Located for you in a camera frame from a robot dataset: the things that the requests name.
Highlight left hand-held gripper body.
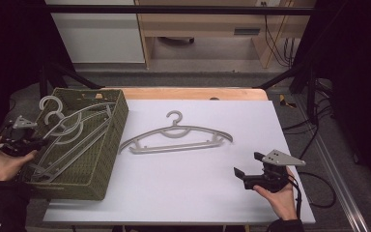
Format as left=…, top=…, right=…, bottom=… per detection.
left=0, top=115, right=38, bottom=158

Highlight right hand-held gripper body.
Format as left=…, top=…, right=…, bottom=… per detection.
left=243, top=149, right=307, bottom=193

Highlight grey plastic clothes hanger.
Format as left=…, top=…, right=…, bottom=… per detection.
left=119, top=110, right=234, bottom=156
left=29, top=110, right=114, bottom=184
left=38, top=95, right=117, bottom=182

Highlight green woven basket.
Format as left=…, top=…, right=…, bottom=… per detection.
left=22, top=87, right=129, bottom=201

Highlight person's left hand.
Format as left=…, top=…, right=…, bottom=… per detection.
left=0, top=136, right=39, bottom=183

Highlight person's right hand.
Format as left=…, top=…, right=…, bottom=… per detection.
left=253, top=175, right=299, bottom=221

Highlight white table board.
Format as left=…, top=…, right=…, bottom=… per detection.
left=43, top=99, right=317, bottom=225

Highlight yellow and black tape piece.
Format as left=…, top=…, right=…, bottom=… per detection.
left=278, top=94, right=298, bottom=109

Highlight wooden table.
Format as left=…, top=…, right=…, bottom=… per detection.
left=102, top=87, right=269, bottom=102

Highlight black curtain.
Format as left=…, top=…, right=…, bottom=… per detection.
left=0, top=0, right=75, bottom=156
left=292, top=0, right=371, bottom=189

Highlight white cabinet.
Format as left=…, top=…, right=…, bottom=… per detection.
left=44, top=0, right=146, bottom=64

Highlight light wooden desk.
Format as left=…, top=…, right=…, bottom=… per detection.
left=134, top=0, right=317, bottom=70

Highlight black floor cables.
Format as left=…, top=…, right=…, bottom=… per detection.
left=281, top=76, right=334, bottom=150

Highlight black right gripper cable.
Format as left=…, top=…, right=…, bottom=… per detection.
left=289, top=171, right=338, bottom=220

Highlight aluminium rail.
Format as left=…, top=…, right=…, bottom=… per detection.
left=294, top=96, right=371, bottom=232

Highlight black metal frame strut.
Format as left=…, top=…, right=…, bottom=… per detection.
left=257, top=61, right=320, bottom=124
left=38, top=61, right=105, bottom=108

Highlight black cables under desk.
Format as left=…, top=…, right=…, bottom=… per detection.
left=263, top=2, right=301, bottom=69

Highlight grey drawer handle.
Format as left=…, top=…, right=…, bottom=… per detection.
left=233, top=28, right=262, bottom=36

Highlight black horizontal frame bar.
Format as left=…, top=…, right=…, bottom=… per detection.
left=43, top=4, right=315, bottom=16

